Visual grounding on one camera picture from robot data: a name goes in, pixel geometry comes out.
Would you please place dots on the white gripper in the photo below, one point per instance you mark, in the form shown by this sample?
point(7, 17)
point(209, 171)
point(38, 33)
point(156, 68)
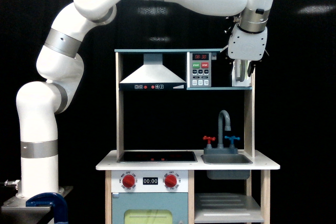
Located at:
point(247, 46)

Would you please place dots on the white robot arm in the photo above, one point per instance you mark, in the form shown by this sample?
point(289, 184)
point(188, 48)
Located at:
point(62, 68)

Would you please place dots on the right red oven knob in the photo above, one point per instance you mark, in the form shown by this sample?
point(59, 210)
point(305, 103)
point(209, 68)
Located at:
point(170, 181)

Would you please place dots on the red oven knob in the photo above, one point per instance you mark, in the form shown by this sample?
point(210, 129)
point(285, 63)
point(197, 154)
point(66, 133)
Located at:
point(170, 181)
point(128, 181)

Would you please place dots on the left red oven knob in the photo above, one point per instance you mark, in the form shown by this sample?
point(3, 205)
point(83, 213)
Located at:
point(128, 181)

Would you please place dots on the teal lower oven door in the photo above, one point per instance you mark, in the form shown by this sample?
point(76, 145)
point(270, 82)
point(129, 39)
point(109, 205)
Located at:
point(150, 208)

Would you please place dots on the grey microwave control panel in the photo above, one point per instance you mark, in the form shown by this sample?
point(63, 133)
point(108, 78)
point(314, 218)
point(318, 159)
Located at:
point(199, 66)

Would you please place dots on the grey faucet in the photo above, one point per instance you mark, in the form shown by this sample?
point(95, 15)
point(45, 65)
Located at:
point(223, 125)

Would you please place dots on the grey range hood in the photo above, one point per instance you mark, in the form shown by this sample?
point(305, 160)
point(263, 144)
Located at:
point(152, 76)

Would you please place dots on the grey sink basin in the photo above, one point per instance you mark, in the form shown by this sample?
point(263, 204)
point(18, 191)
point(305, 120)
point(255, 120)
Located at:
point(228, 160)

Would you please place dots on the grey lower shelf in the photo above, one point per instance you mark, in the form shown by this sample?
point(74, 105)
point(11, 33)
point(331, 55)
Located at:
point(226, 208)

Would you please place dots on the black stovetop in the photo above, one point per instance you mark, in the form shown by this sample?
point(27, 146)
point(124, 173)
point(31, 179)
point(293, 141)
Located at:
point(157, 157)

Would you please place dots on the black timer display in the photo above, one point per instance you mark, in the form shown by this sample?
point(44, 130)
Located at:
point(150, 180)

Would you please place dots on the blue clamp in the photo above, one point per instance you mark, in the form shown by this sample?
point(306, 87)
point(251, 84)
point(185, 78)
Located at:
point(55, 201)

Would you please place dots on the blue tap handle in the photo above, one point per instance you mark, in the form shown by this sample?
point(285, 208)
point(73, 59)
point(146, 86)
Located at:
point(232, 139)

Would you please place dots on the red tap handle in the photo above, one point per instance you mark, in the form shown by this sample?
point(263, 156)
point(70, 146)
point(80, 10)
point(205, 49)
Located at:
point(209, 141)

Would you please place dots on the wooden toy kitchen frame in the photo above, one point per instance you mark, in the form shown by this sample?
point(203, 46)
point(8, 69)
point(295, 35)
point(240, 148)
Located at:
point(177, 120)

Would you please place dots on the metal cable connector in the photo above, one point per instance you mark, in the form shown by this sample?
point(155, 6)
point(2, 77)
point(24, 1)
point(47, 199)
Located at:
point(11, 183)

